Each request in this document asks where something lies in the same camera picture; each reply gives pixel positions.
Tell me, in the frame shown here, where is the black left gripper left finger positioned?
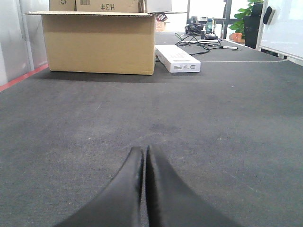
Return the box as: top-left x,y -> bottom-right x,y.
56,147 -> 144,227

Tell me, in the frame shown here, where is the green potted plant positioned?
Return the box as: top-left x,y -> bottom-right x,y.
229,0 -> 264,42

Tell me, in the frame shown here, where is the large open cardboard box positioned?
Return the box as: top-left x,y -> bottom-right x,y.
31,11 -> 155,75

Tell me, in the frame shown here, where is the white whiteboard panel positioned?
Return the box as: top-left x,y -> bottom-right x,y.
256,0 -> 303,61

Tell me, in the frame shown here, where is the cardboard box marked H3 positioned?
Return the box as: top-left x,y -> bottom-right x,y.
76,0 -> 143,13

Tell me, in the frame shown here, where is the black cable bundle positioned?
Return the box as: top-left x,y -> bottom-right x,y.
174,32 -> 223,56

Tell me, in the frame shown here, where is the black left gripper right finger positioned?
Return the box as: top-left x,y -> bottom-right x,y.
145,145 -> 240,227

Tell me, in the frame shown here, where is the small cardboard box top left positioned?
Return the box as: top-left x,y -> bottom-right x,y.
49,0 -> 76,11

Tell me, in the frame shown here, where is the black whiteboard eraser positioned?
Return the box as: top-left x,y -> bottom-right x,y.
263,6 -> 276,25

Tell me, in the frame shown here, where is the long white product box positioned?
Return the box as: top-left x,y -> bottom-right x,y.
155,44 -> 201,73

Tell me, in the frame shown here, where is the white box on stack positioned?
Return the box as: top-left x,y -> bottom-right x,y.
143,0 -> 172,13

